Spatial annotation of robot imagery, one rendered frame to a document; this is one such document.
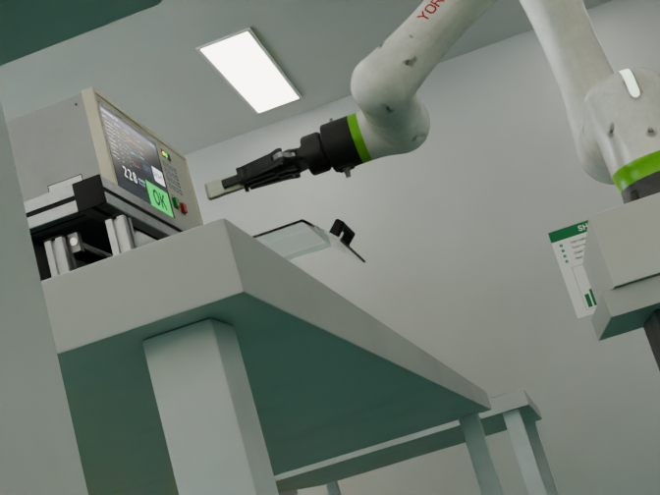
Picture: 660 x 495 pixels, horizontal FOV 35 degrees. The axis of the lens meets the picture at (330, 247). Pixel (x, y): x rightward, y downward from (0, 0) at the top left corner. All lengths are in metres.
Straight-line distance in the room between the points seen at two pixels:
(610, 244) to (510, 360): 5.41
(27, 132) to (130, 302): 1.15
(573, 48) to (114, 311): 1.41
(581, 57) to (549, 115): 5.30
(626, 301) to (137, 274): 1.00
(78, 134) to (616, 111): 0.87
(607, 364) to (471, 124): 1.86
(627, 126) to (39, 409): 1.53
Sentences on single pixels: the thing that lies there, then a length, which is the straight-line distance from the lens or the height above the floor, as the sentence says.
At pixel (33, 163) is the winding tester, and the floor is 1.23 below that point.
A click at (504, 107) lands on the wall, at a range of 7.27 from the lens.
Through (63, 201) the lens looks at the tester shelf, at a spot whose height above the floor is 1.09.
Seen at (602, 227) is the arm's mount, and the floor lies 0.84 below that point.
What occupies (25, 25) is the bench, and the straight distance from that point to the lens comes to 0.29.
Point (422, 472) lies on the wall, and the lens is 6.96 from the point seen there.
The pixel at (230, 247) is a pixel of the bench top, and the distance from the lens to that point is 0.64.
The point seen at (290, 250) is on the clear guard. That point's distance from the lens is 2.03.
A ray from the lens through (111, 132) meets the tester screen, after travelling 1.77.
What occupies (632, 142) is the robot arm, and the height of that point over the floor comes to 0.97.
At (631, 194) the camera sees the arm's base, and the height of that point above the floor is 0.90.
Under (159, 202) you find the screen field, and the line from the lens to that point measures 1.87.
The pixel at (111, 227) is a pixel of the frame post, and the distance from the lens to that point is 1.54.
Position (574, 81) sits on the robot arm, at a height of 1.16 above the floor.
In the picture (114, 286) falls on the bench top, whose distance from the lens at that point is 0.66.
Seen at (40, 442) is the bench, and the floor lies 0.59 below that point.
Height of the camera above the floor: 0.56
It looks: 14 degrees up
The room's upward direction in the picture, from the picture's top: 17 degrees counter-clockwise
